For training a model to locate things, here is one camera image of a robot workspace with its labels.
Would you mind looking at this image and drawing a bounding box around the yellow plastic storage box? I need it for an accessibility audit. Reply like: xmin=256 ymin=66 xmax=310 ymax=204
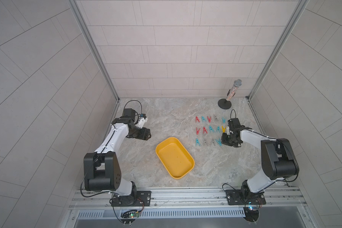
xmin=155 ymin=137 xmax=195 ymax=180

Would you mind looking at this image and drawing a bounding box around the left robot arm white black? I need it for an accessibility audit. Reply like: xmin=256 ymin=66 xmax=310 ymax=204
xmin=80 ymin=108 xmax=152 ymax=197

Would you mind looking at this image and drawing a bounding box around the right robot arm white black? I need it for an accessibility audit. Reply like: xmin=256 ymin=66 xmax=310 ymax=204
xmin=221 ymin=118 xmax=299 ymax=199

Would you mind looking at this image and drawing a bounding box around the glitter microphone on black stand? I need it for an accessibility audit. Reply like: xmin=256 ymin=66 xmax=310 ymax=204
xmin=218 ymin=79 xmax=242 ymax=110

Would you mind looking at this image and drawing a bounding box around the right green circuit board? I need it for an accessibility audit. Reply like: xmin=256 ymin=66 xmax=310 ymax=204
xmin=243 ymin=206 xmax=259 ymax=223

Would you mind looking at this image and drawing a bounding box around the green circuit board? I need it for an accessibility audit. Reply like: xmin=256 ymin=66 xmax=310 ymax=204
xmin=243 ymin=206 xmax=259 ymax=223
xmin=120 ymin=210 xmax=141 ymax=226

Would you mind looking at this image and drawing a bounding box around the left green circuit board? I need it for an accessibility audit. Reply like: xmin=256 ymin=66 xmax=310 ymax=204
xmin=120 ymin=210 xmax=141 ymax=226

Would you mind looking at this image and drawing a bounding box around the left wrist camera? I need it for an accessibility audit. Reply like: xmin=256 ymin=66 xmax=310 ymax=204
xmin=136 ymin=114 xmax=148 ymax=128

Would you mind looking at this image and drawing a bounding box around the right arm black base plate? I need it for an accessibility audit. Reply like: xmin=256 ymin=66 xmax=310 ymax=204
xmin=225 ymin=190 xmax=266 ymax=207

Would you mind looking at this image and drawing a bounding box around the aluminium mounting rail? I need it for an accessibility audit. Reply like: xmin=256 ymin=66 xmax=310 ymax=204
xmin=68 ymin=186 xmax=307 ymax=210

